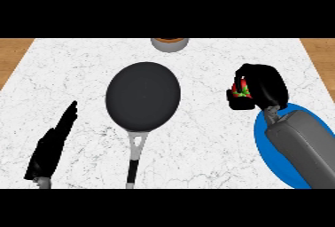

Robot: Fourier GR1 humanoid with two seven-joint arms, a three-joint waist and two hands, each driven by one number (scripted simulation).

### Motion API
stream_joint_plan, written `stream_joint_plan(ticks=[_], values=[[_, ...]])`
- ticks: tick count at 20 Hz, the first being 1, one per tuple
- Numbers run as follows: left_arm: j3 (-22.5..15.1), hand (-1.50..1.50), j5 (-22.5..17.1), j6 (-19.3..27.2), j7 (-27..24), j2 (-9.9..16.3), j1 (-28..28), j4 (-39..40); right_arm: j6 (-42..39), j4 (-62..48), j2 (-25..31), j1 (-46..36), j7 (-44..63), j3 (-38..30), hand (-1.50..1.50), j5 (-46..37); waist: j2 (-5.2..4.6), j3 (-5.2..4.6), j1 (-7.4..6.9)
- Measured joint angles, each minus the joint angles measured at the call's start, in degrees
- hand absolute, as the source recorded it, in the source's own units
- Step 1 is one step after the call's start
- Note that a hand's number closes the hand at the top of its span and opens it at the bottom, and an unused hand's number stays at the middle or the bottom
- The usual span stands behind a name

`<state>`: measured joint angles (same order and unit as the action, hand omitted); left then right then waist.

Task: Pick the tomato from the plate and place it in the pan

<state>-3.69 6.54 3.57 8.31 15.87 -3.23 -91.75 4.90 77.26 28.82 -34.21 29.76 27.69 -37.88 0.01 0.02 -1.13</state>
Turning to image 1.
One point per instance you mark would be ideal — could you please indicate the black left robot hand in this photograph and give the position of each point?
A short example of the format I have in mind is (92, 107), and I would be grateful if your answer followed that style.
(49, 149)

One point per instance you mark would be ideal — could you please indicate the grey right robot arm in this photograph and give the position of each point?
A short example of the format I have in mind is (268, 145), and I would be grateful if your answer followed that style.
(302, 147)

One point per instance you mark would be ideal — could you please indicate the blue plate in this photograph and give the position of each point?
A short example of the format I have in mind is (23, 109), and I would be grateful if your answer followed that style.
(272, 153)

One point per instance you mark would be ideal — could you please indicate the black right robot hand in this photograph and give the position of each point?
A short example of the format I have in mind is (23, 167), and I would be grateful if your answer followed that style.
(266, 85)

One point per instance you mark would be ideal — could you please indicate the red tomato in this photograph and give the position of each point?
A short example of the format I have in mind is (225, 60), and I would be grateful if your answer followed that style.
(241, 91)

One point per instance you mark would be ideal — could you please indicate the grey pot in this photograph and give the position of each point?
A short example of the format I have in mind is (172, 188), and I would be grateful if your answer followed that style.
(170, 44)

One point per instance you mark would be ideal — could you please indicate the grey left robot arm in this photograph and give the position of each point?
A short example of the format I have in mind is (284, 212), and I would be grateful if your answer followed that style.
(43, 182)

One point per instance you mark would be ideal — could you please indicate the dark grey frying pan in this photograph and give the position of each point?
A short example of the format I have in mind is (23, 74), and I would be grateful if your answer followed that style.
(144, 96)

